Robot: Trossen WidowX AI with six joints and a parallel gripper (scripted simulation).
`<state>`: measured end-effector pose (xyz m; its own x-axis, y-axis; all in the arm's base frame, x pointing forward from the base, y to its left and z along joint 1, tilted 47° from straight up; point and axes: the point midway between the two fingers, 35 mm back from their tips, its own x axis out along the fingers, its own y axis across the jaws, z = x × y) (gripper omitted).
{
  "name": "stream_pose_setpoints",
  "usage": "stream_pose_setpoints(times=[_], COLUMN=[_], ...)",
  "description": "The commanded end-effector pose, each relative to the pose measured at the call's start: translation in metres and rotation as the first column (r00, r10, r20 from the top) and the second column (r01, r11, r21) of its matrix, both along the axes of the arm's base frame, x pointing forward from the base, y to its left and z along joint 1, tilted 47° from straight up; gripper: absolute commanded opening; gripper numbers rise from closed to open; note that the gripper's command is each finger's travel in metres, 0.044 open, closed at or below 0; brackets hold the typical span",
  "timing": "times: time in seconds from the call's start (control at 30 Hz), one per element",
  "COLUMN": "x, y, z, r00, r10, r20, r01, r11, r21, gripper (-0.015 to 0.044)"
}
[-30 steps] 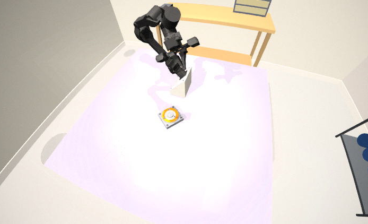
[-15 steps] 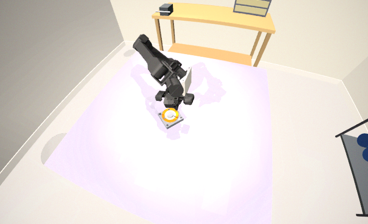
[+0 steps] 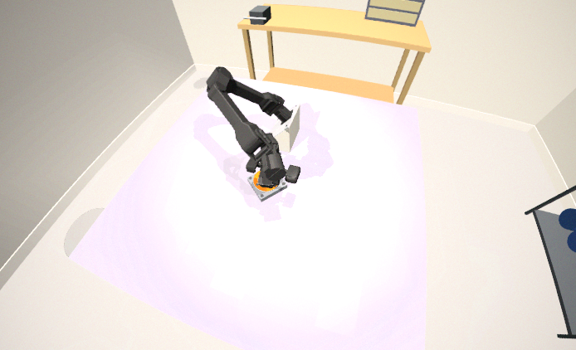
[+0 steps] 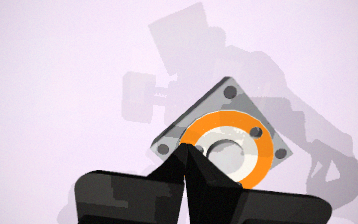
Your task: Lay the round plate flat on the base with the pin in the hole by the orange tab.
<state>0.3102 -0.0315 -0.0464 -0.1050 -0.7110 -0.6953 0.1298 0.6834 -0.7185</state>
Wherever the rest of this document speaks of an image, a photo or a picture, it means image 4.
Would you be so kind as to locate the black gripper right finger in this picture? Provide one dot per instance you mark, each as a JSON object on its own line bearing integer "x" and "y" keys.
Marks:
{"x": 214, "y": 198}

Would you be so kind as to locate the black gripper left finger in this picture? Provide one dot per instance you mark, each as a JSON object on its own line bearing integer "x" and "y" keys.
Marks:
{"x": 155, "y": 198}

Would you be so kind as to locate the orange round plate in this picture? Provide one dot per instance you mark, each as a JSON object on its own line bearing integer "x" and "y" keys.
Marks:
{"x": 234, "y": 125}

